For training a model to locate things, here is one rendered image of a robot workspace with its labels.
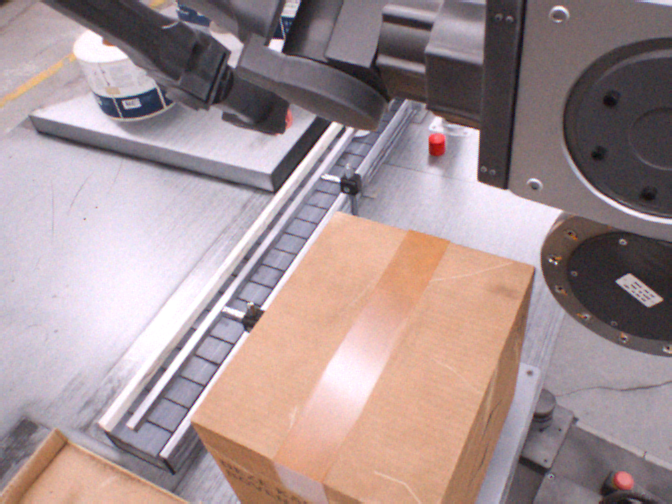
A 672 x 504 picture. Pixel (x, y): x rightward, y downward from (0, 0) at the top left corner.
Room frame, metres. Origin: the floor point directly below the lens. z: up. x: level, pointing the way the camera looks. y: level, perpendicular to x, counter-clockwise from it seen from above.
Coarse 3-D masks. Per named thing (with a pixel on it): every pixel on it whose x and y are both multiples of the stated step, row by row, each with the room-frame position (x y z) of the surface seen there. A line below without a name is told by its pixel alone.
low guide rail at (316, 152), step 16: (336, 128) 1.00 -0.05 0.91; (320, 144) 0.96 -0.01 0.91; (304, 160) 0.92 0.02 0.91; (304, 176) 0.89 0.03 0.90; (288, 192) 0.85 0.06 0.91; (272, 208) 0.80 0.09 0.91; (256, 224) 0.77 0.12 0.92; (240, 256) 0.71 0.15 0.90; (224, 272) 0.68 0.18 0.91; (208, 288) 0.65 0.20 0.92; (192, 304) 0.62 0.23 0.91; (192, 320) 0.60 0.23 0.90; (176, 336) 0.57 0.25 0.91; (160, 352) 0.54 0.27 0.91; (144, 368) 0.52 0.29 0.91; (128, 384) 0.50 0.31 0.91; (144, 384) 0.51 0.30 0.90; (128, 400) 0.48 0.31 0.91; (112, 416) 0.46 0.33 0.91
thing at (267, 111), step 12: (252, 84) 0.75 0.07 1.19; (252, 96) 0.73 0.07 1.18; (264, 96) 0.76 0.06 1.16; (276, 96) 0.77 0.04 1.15; (252, 108) 0.73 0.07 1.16; (264, 108) 0.75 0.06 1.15; (276, 108) 0.76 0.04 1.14; (288, 108) 0.76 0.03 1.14; (228, 120) 0.78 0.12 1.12; (240, 120) 0.77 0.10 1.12; (252, 120) 0.75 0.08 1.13; (264, 120) 0.75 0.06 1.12; (276, 120) 0.75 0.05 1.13; (276, 132) 0.73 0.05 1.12
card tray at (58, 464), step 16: (48, 448) 0.46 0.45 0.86; (64, 448) 0.47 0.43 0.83; (80, 448) 0.46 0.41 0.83; (32, 464) 0.44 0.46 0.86; (48, 464) 0.45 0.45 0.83; (64, 464) 0.44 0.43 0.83; (80, 464) 0.44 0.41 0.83; (96, 464) 0.43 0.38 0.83; (112, 464) 0.43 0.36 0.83; (16, 480) 0.41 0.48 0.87; (32, 480) 0.42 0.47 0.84; (48, 480) 0.42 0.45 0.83; (64, 480) 0.42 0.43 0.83; (80, 480) 0.41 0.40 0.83; (96, 480) 0.41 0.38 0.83; (112, 480) 0.41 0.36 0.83; (128, 480) 0.40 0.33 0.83; (144, 480) 0.40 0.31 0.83; (0, 496) 0.39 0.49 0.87; (16, 496) 0.40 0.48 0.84; (32, 496) 0.40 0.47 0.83; (48, 496) 0.40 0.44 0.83; (64, 496) 0.39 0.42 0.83; (80, 496) 0.39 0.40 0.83; (96, 496) 0.39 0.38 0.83; (112, 496) 0.38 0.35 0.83; (128, 496) 0.38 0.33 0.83; (144, 496) 0.37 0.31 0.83; (160, 496) 0.37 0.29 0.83; (176, 496) 0.37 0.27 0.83
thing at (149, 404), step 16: (352, 128) 0.92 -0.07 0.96; (336, 160) 0.86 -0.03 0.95; (320, 176) 0.81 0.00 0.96; (304, 192) 0.77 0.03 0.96; (288, 208) 0.74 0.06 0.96; (288, 224) 0.72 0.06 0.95; (272, 240) 0.68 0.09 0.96; (256, 256) 0.65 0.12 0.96; (240, 288) 0.60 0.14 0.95; (224, 304) 0.57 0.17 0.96; (208, 320) 0.55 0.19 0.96; (192, 336) 0.53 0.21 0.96; (192, 352) 0.50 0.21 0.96; (176, 368) 0.48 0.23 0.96; (160, 384) 0.46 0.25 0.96; (144, 400) 0.44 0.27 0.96; (160, 400) 0.44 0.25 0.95; (144, 416) 0.42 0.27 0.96
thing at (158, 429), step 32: (384, 128) 1.02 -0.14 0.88; (320, 160) 0.95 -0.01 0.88; (352, 160) 0.93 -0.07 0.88; (320, 192) 0.86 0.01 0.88; (288, 256) 0.72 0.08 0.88; (224, 288) 0.67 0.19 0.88; (256, 288) 0.66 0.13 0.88; (224, 320) 0.61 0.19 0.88; (224, 352) 0.55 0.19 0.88; (192, 384) 0.50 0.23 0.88; (128, 416) 0.47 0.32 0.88; (160, 416) 0.46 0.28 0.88; (160, 448) 0.41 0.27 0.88
